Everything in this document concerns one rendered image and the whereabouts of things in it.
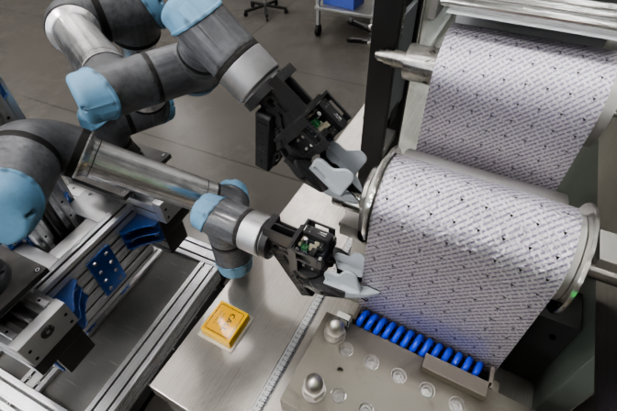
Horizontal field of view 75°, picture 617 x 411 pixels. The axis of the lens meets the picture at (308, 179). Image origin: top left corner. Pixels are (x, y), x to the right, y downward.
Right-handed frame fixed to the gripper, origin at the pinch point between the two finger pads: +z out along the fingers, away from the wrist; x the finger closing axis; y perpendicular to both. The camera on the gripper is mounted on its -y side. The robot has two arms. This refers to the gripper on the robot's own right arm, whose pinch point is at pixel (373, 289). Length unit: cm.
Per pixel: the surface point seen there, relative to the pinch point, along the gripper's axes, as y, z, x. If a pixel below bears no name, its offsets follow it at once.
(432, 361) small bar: -4.2, 12.1, -4.9
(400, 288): 4.0, 4.3, -0.3
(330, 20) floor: -109, -167, 340
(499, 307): 9.0, 17.3, -0.2
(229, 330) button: -16.5, -23.9, -11.3
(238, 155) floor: -109, -128, 118
